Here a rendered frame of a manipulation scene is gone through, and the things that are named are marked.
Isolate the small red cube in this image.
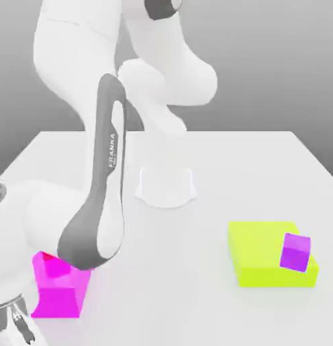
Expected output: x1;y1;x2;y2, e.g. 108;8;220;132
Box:
41;251;73;280

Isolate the small purple cube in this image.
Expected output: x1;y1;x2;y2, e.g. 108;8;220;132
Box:
279;232;312;274

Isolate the large yellow-green box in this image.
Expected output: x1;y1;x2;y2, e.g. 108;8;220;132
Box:
227;221;320;289

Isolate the large magenta box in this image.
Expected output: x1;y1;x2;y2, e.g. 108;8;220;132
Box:
30;250;93;319

